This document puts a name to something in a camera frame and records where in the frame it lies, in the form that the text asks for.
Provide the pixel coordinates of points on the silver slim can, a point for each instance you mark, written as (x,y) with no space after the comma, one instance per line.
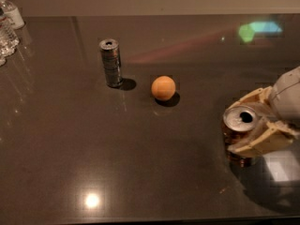
(110,56)

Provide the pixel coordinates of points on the clear plastic water bottle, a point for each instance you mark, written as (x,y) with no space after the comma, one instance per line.
(8,38)

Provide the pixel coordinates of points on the water bottle white label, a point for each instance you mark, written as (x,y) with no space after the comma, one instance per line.
(13,14)

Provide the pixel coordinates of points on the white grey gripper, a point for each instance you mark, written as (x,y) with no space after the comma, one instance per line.
(287,97)

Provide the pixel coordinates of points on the orange soda can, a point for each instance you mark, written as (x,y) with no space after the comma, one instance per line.
(237,122)

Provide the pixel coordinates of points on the orange fruit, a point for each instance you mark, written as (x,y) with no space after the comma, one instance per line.
(163,88)

